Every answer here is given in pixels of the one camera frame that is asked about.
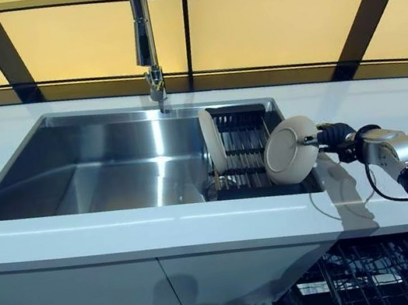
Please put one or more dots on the stainless steel sink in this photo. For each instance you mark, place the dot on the stainless steel sink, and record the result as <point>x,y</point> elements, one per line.
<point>92,168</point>

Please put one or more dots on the robot right hand black palm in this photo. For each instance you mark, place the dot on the robot right hand black palm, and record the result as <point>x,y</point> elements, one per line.
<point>337,135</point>

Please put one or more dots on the black sink drying rack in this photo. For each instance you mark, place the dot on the black sink drying rack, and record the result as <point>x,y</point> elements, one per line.
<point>242,145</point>

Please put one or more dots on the chrome kitchen faucet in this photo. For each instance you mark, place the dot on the chrome kitchen faucet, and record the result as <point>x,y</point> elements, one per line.
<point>143,33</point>

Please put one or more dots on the round steel sink drain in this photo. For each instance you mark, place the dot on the round steel sink drain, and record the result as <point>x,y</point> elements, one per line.
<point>226,187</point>

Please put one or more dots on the beige round plate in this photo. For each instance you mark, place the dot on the beige round plate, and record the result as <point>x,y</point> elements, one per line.
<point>287,153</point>
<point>212,139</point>

